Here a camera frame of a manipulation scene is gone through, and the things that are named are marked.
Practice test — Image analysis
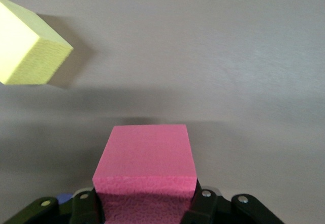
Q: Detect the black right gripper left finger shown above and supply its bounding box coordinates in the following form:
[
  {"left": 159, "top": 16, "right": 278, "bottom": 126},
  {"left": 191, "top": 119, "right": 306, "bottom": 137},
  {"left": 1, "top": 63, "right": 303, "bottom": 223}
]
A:
[{"left": 0, "top": 187, "right": 106, "bottom": 224}]

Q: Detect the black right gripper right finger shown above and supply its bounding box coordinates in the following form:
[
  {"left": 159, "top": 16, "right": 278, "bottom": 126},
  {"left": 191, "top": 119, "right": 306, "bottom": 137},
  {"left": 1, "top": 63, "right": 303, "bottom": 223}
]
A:
[{"left": 181, "top": 180, "right": 282, "bottom": 224}]

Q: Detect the purple foam block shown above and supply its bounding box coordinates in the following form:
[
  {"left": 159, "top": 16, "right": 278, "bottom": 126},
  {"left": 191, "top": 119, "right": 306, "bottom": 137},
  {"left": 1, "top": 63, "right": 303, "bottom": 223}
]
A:
[{"left": 55, "top": 193, "right": 75, "bottom": 206}]

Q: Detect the red foam block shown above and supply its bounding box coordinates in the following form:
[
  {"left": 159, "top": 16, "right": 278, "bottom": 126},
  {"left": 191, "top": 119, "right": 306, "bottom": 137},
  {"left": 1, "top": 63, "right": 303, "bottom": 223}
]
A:
[{"left": 91, "top": 124, "right": 199, "bottom": 224}]

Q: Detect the brown paper table cover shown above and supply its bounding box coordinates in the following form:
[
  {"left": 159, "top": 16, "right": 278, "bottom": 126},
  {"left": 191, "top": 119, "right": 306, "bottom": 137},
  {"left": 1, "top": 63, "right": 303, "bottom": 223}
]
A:
[{"left": 0, "top": 0, "right": 325, "bottom": 224}]

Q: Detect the yellow foam block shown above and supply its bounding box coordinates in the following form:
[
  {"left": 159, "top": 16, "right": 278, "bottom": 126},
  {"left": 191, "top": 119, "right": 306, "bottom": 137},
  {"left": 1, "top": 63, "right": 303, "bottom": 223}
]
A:
[{"left": 0, "top": 0, "right": 75, "bottom": 86}]

